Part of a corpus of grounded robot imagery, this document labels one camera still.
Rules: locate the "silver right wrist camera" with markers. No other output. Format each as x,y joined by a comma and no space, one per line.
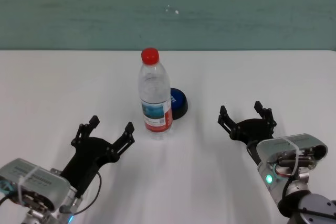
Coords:
275,145

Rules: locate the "clear red-capped water bottle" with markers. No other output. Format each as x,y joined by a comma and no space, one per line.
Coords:
155,98

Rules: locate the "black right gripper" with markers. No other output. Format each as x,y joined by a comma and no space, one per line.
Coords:
252,132

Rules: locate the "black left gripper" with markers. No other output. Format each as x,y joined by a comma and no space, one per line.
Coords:
89,155

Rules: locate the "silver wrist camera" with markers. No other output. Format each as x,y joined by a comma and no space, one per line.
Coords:
50,182
275,145

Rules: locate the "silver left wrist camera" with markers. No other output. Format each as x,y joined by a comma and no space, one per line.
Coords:
50,182

